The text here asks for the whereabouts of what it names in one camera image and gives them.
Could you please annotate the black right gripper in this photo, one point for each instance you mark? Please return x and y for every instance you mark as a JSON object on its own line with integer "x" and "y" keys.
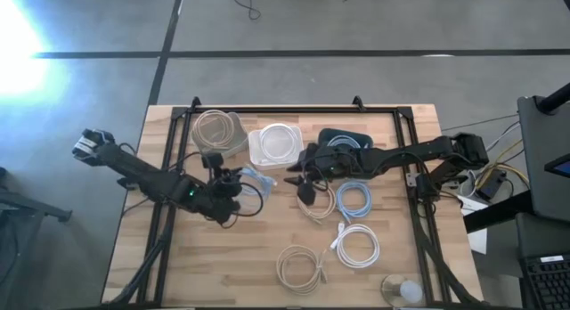
{"x": 331, "y": 160}

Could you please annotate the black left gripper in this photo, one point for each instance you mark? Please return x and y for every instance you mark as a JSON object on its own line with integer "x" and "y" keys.
{"x": 222, "y": 203}

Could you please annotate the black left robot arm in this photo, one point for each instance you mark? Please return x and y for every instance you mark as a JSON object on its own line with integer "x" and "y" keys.
{"x": 147, "y": 176}

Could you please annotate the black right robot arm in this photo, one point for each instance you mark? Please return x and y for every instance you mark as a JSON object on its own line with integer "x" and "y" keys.
{"x": 423, "y": 152}

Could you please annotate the white plastic bin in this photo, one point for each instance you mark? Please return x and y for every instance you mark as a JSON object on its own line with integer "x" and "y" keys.
{"x": 254, "y": 160}

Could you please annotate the translucent plastic bin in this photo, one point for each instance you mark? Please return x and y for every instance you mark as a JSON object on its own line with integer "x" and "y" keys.
{"x": 238, "y": 141}

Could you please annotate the dark plastic bin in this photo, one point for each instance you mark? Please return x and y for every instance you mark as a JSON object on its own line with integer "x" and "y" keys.
{"x": 325, "y": 136}

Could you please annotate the clear glass cup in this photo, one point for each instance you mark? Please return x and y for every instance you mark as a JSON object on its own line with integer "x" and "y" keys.
{"x": 391, "y": 290}

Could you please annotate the white round ball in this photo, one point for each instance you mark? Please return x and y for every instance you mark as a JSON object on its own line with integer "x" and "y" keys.
{"x": 412, "y": 292}

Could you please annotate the black power brick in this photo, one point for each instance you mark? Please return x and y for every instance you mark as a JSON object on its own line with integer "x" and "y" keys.
{"x": 490, "y": 185}

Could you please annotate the white paper sheet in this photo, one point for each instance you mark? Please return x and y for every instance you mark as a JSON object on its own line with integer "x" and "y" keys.
{"x": 478, "y": 243}

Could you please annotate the black metal bar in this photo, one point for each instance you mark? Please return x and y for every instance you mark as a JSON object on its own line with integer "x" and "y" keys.
{"x": 499, "y": 212}

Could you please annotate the black floor stand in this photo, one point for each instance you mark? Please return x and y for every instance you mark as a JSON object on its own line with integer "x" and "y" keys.
{"x": 26, "y": 203}

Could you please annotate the tablet screen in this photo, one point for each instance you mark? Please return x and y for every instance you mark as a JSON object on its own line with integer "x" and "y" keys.
{"x": 562, "y": 167}

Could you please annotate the black pole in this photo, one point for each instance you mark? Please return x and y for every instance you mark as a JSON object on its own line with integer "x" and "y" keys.
{"x": 556, "y": 98}

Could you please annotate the black keyboard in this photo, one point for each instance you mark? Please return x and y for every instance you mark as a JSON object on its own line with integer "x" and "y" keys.
{"x": 548, "y": 283}

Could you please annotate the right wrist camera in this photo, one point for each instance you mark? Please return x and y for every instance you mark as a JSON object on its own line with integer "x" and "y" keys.
{"x": 306, "y": 194}

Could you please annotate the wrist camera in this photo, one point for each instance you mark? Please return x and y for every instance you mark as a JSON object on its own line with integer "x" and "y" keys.
{"x": 306, "y": 194}
{"x": 213, "y": 160}

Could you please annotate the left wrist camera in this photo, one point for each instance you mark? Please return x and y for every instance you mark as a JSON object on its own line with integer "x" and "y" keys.
{"x": 213, "y": 160}

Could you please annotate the black metal table frame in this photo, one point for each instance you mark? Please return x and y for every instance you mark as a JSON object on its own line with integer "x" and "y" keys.
{"x": 289, "y": 110}

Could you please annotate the silver metal bracket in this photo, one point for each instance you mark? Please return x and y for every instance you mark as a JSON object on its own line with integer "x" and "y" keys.
{"x": 412, "y": 180}

